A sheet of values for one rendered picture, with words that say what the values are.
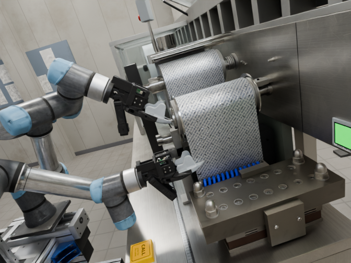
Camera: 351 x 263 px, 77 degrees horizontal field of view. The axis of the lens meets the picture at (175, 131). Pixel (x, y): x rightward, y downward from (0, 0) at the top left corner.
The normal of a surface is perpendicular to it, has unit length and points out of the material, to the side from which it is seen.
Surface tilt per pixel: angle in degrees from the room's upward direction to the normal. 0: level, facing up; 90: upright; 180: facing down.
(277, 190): 0
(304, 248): 0
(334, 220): 0
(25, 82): 90
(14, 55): 90
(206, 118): 90
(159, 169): 90
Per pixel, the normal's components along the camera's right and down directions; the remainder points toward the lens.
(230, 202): -0.26, -0.90
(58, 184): 0.51, -0.11
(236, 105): 0.15, 0.32
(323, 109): -0.95, 0.30
